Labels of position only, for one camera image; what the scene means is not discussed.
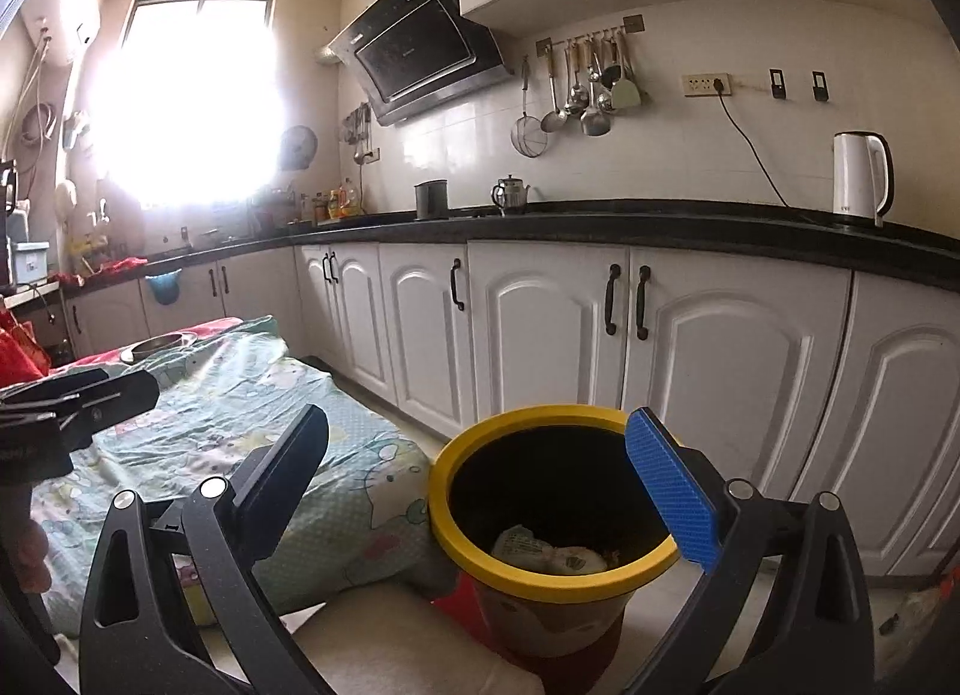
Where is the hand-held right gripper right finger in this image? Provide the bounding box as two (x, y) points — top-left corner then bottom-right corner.
(624, 406), (877, 695)

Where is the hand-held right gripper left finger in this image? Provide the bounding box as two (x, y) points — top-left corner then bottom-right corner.
(79, 404), (331, 695)

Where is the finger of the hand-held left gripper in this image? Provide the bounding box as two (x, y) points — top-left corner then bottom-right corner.
(45, 370), (161, 455)
(0, 367), (112, 411)

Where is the yellow rimmed trash bin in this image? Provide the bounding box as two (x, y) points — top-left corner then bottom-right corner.
(427, 406), (683, 658)

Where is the person's left hand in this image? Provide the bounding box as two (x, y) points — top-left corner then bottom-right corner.
(0, 511), (52, 597)

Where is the red floral pillow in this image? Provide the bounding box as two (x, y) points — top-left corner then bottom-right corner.
(0, 309), (52, 389)

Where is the metal bowl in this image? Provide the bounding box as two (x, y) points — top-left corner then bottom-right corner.
(120, 333), (200, 365)

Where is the printed cartoon blanket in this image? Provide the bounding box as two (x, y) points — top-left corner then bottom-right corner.
(15, 316), (436, 628)

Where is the blue hanging pouch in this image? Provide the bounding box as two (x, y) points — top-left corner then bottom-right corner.
(145, 270), (183, 306)

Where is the pale blue storage box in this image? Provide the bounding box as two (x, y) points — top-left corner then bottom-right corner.
(13, 241), (52, 285)

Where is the red cloth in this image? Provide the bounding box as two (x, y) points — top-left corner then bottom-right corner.
(56, 256), (149, 287)

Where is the white cushion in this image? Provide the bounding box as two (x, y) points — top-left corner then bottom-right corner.
(289, 575), (548, 695)

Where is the row of white cabinet doors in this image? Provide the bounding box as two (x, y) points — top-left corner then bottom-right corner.
(60, 237), (960, 595)

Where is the black countertop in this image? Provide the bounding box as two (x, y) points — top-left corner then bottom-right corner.
(52, 200), (960, 291)

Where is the clear plastic bag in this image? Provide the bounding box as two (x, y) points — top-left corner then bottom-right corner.
(874, 564), (960, 681)

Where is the small round fan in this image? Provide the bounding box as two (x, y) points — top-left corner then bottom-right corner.
(279, 125), (316, 172)

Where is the black canister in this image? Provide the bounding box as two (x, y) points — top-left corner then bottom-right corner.
(414, 179), (451, 221)

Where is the bright window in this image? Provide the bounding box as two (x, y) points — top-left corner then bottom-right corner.
(94, 0), (290, 205)

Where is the metal teapot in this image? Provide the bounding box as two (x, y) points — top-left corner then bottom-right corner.
(491, 175), (531, 216)

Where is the small hanging utensil rack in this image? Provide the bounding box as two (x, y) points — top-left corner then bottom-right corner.
(341, 103), (374, 167)

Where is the white electric kettle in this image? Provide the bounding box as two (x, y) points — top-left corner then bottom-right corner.
(832, 131), (895, 229)

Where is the white water heater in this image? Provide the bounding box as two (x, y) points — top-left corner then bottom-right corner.
(19, 0), (102, 62)

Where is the row of hanging kitchen utensils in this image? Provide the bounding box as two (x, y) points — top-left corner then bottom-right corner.
(535, 13), (646, 137)

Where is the black range hood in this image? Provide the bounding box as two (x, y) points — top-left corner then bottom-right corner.
(326, 0), (516, 127)

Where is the wire mesh strainer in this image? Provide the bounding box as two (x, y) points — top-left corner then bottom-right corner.
(510, 58), (551, 157)

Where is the black power cable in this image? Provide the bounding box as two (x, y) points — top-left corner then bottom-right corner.
(711, 74), (788, 209)

